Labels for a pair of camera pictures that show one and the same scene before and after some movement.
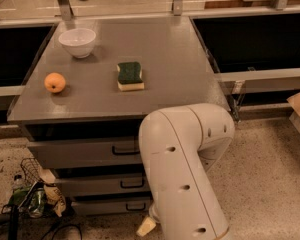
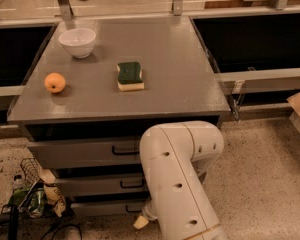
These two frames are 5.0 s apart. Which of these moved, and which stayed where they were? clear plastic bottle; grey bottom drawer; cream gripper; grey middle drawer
Moved: cream gripper
Stayed: clear plastic bottle; grey middle drawer; grey bottom drawer
